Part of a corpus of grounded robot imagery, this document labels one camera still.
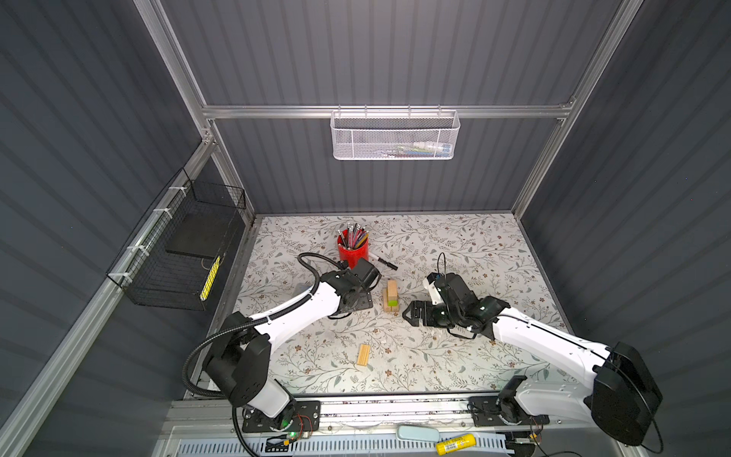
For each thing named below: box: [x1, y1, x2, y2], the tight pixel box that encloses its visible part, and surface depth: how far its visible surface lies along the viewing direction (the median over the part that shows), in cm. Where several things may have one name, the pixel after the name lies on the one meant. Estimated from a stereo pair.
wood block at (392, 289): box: [387, 278, 399, 301], surface depth 91 cm
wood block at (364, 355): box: [356, 343, 372, 367], surface depth 84 cm
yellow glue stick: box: [434, 433, 477, 457], surface depth 70 cm
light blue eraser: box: [396, 424, 440, 443], surface depth 71 cm
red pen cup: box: [336, 222, 370, 270], surface depth 98 cm
